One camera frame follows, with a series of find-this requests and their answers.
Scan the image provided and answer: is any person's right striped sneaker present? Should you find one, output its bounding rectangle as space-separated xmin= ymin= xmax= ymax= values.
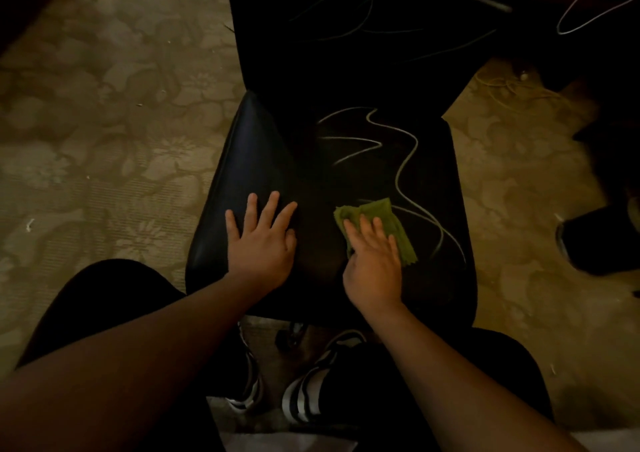
xmin=281 ymin=330 xmax=368 ymax=425

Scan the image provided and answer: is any person's right leg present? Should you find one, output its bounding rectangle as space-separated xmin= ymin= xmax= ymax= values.
xmin=320 ymin=327 xmax=556 ymax=452

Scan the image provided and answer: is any yellow cable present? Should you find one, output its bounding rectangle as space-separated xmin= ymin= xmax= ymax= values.
xmin=472 ymin=69 xmax=566 ymax=112

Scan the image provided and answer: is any green cleaning cloth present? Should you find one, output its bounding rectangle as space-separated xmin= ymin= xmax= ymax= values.
xmin=333 ymin=197 xmax=418 ymax=267

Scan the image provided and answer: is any person's leg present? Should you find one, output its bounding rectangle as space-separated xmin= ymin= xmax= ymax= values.
xmin=17 ymin=259 xmax=228 ymax=452
xmin=320 ymin=327 xmax=556 ymax=452

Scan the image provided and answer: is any person's left hand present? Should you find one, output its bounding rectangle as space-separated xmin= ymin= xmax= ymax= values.
xmin=224 ymin=191 xmax=299 ymax=292

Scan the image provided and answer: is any person's left leg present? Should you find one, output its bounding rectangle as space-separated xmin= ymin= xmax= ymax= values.
xmin=17 ymin=259 xmax=228 ymax=452

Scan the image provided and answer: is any person's left forearm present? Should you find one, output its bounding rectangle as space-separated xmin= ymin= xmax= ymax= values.
xmin=0 ymin=272 xmax=261 ymax=452

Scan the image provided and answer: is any person's right hand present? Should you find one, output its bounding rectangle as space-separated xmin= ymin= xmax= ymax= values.
xmin=342 ymin=214 xmax=404 ymax=313

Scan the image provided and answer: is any person's left striped sneaker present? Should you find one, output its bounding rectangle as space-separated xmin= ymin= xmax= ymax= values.
xmin=225 ymin=324 xmax=264 ymax=412

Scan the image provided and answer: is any person's striped sneaker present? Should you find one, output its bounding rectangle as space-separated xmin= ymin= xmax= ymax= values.
xmin=225 ymin=324 xmax=264 ymax=412
xmin=281 ymin=330 xmax=368 ymax=425

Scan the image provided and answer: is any black chair with chalk scribbles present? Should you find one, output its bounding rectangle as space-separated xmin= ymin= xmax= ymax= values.
xmin=500 ymin=0 xmax=640 ymax=92
xmin=185 ymin=0 xmax=546 ymax=331

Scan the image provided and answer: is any person's right forearm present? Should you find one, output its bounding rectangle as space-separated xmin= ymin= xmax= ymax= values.
xmin=357 ymin=302 xmax=587 ymax=452

